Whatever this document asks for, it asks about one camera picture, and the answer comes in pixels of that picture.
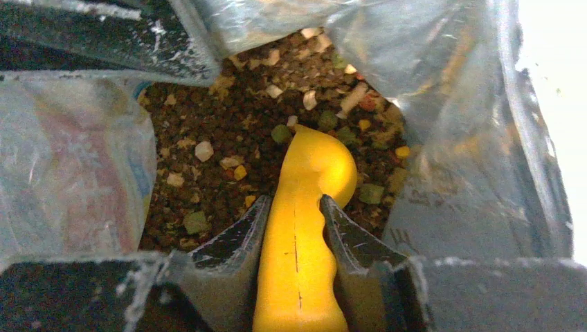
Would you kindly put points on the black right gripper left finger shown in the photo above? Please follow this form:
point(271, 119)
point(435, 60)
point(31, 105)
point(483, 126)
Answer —
point(211, 288)

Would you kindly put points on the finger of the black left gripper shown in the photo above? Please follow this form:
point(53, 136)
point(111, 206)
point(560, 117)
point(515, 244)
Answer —
point(158, 41)

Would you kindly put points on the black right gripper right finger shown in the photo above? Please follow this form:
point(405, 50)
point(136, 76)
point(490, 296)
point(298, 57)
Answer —
point(380, 289)

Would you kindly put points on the yellow plastic scoop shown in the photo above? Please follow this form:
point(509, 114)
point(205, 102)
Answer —
point(297, 269)

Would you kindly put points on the colourful pet food bag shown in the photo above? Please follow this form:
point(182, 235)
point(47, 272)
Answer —
point(78, 155)

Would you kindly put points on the brown pet food kibble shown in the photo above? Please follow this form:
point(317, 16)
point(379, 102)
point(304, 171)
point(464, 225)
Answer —
point(220, 148)

